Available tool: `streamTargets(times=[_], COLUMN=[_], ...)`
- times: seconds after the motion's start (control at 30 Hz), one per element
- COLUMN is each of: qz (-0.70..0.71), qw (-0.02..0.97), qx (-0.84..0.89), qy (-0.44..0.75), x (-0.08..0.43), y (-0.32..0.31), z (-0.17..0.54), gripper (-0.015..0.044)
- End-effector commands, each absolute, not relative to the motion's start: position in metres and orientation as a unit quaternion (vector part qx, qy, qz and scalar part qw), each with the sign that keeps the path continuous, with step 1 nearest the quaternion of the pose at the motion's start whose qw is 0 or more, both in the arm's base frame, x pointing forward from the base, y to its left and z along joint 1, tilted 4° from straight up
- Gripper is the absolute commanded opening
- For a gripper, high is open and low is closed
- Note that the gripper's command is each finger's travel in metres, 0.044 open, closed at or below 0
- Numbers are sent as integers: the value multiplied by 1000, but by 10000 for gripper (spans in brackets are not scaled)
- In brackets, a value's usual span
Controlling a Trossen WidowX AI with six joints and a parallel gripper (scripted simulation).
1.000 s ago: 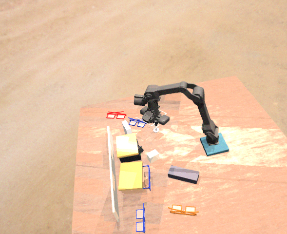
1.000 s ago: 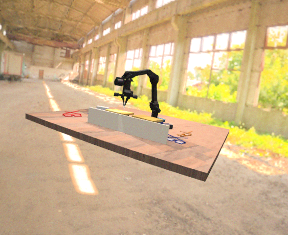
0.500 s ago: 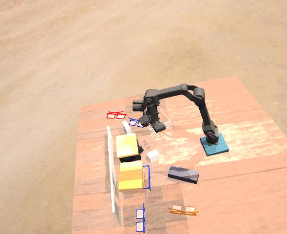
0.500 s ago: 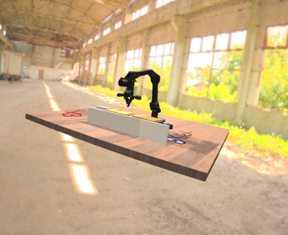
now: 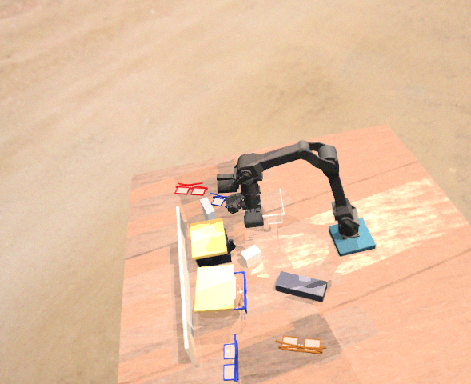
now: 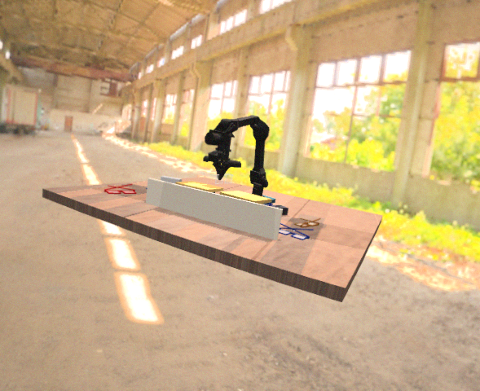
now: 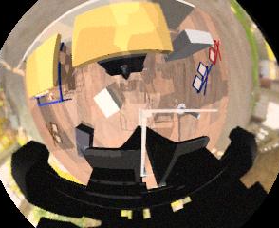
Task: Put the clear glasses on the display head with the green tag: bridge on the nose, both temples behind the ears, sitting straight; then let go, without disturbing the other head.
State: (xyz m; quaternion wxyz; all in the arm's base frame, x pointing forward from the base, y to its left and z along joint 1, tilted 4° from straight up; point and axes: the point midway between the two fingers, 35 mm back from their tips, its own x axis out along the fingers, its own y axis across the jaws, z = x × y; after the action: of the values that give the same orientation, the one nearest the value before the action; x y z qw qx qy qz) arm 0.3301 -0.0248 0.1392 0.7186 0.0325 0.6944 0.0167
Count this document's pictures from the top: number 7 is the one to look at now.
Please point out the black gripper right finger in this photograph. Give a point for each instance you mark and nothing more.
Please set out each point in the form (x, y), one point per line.
(163, 152)

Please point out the orange-framed glasses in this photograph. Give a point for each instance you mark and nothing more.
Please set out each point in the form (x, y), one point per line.
(54, 129)

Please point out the white rectangular panel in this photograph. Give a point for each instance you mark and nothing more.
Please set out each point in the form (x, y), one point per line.
(175, 12)

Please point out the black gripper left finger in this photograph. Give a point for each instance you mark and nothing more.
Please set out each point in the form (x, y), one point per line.
(124, 157)

